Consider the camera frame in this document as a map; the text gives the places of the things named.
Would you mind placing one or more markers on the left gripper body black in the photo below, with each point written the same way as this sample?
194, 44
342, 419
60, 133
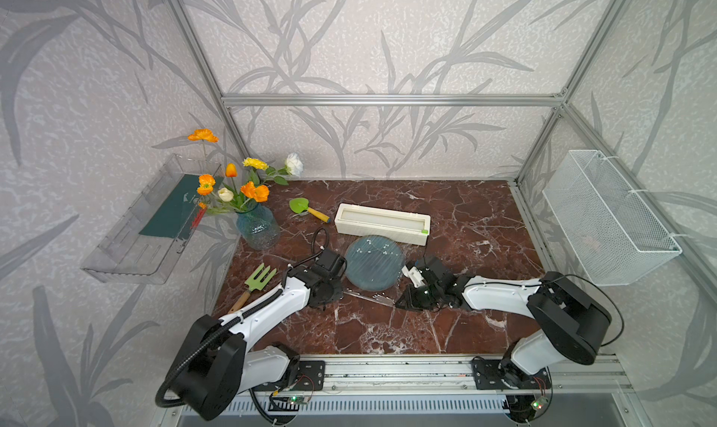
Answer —
332, 293

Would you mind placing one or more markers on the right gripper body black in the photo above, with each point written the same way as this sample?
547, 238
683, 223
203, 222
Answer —
422, 298

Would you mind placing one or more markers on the teal ceramic plate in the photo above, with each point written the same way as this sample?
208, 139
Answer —
374, 263

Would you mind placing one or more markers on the clear plastic wrap sheet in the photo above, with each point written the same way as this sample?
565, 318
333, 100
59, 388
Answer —
376, 298

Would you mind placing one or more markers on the white plastic wrap dispenser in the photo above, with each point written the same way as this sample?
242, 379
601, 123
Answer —
404, 227

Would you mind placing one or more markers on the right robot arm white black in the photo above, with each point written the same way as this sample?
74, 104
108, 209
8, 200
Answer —
572, 324

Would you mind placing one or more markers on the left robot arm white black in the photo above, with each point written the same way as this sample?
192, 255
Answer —
217, 359

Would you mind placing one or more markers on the green toy garden fork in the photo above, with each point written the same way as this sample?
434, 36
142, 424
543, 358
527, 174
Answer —
257, 280

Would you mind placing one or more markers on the blue glass vase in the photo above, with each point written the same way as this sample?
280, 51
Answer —
258, 228

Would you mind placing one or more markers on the orange and white flower bouquet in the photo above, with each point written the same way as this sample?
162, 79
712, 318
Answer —
215, 198

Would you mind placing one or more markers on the green notebook on shelf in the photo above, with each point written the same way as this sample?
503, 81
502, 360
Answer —
179, 214

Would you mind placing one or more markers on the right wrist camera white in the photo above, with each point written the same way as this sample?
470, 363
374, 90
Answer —
415, 276

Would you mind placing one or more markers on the green toy shovel yellow handle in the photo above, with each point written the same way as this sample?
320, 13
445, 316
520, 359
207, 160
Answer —
300, 205

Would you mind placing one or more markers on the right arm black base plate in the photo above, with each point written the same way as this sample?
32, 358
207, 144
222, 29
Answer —
499, 375

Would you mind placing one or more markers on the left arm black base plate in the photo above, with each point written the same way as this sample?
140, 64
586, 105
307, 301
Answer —
302, 375

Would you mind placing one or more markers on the aluminium frame rail front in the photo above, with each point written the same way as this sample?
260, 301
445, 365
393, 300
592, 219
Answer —
447, 374

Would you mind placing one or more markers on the clear acrylic wall shelf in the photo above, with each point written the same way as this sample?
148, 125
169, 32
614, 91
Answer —
147, 242

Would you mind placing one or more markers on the white wire mesh basket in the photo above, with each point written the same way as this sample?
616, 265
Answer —
615, 235

